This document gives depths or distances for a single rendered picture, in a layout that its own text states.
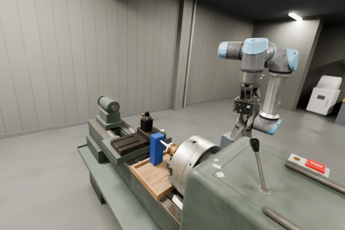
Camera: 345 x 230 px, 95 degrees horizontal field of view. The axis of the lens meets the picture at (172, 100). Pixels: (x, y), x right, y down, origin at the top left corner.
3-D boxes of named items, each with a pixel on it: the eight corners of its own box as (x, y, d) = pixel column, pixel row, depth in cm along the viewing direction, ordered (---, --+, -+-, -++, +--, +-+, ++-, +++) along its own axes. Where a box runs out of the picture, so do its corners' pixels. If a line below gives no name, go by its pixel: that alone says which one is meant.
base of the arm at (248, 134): (237, 131, 129) (240, 119, 127) (255, 139, 118) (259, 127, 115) (226, 135, 120) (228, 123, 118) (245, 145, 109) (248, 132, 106)
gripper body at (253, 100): (232, 113, 63) (235, 83, 58) (238, 105, 69) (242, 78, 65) (252, 118, 59) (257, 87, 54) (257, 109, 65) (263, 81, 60)
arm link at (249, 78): (243, 68, 63) (267, 69, 58) (242, 79, 65) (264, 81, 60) (237, 71, 58) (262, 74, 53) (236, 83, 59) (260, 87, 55)
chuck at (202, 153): (219, 176, 99) (224, 135, 86) (185, 213, 80) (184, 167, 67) (215, 173, 101) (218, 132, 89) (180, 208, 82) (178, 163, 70)
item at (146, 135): (160, 139, 132) (160, 134, 130) (150, 143, 125) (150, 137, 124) (146, 129, 146) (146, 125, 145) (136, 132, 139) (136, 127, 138)
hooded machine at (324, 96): (310, 108, 625) (322, 74, 586) (331, 114, 579) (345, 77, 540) (304, 111, 580) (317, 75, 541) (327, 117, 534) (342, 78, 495)
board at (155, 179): (197, 172, 113) (197, 168, 112) (156, 201, 89) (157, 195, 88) (169, 152, 133) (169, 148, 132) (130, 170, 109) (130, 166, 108)
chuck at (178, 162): (215, 173, 101) (218, 132, 89) (180, 208, 82) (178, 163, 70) (204, 166, 108) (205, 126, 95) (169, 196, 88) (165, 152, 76)
